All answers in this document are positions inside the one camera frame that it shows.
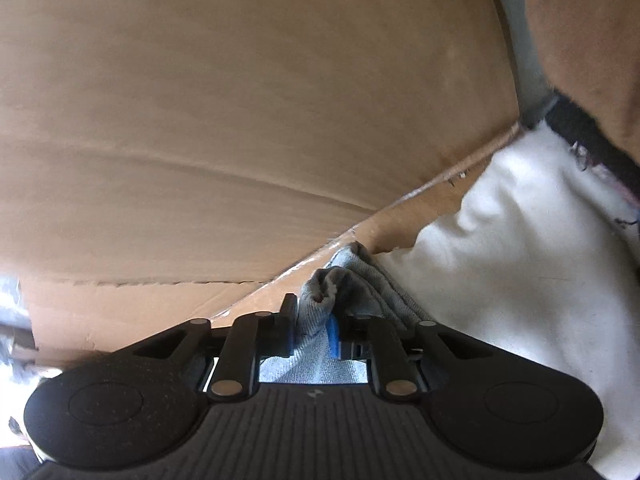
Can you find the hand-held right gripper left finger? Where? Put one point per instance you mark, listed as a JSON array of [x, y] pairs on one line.
[[291, 330]]

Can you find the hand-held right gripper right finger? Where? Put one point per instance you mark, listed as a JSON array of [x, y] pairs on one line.
[[332, 332]]

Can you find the dark patterned clothes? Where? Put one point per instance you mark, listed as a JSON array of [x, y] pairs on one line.
[[585, 135]]

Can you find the flattened brown cardboard box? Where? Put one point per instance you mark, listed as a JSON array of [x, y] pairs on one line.
[[225, 110]]

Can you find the blue denim jeans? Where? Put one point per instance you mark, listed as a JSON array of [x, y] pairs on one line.
[[360, 285]]

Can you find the brown garment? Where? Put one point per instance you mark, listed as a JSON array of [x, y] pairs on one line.
[[590, 35]]

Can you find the cream bear print bed sheet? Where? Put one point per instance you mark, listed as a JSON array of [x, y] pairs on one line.
[[525, 260]]

